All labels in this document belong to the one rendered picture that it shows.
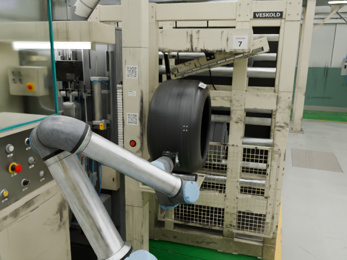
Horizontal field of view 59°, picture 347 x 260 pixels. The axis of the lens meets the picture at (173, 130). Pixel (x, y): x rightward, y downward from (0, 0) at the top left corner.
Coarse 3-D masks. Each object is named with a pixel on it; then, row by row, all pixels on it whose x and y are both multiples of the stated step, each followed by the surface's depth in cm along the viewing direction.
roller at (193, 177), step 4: (172, 172) 184; (176, 172) 184; (180, 172) 184; (180, 176) 182; (184, 176) 181; (188, 176) 181; (192, 176) 180; (196, 176) 180; (184, 180) 183; (188, 180) 182; (192, 180) 181; (196, 180) 180
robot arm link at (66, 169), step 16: (32, 144) 112; (48, 160) 109; (64, 160) 110; (64, 176) 110; (80, 176) 112; (64, 192) 111; (80, 192) 111; (96, 192) 116; (80, 208) 111; (96, 208) 113; (80, 224) 113; (96, 224) 112; (112, 224) 116; (96, 240) 112; (112, 240) 113; (112, 256) 112; (128, 256) 114
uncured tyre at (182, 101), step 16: (176, 80) 181; (192, 80) 180; (160, 96) 170; (176, 96) 168; (192, 96) 167; (208, 96) 191; (160, 112) 166; (176, 112) 164; (192, 112) 163; (208, 112) 205; (160, 128) 165; (176, 128) 163; (192, 128) 163; (208, 128) 208; (160, 144) 167; (176, 144) 165; (192, 144) 165; (208, 144) 204; (192, 160) 170
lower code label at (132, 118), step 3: (129, 114) 190; (132, 114) 190; (135, 114) 189; (129, 117) 191; (132, 117) 190; (135, 117) 190; (129, 120) 191; (132, 120) 191; (135, 120) 190; (129, 123) 192; (132, 123) 191; (135, 123) 191
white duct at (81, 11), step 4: (80, 0) 212; (84, 0) 211; (88, 0) 211; (92, 0) 212; (96, 0) 213; (76, 4) 214; (80, 4) 212; (84, 4) 212; (88, 4) 213; (92, 4) 214; (80, 8) 213; (84, 8) 214; (88, 8) 215; (76, 12) 215; (80, 12) 215; (84, 12) 215; (88, 12) 217; (84, 16) 217
